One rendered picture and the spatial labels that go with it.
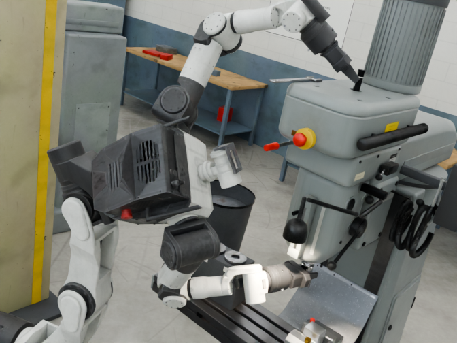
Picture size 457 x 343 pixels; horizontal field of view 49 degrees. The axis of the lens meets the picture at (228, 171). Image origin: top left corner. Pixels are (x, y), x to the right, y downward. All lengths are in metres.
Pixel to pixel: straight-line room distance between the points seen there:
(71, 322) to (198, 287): 0.46
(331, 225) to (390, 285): 0.60
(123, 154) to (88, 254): 0.42
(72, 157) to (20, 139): 1.24
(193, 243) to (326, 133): 0.48
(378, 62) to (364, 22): 4.55
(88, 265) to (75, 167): 0.34
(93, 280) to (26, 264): 1.52
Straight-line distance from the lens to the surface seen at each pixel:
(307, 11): 1.54
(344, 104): 1.39
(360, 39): 6.30
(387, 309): 2.23
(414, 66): 1.75
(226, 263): 2.02
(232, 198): 4.05
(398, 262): 2.11
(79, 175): 1.65
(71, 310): 1.85
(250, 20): 1.60
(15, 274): 3.29
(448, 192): 1.75
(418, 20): 1.72
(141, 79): 8.81
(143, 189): 1.38
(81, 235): 1.70
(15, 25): 2.74
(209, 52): 1.62
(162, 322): 3.45
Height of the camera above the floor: 2.14
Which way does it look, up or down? 21 degrees down
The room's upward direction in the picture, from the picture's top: 11 degrees clockwise
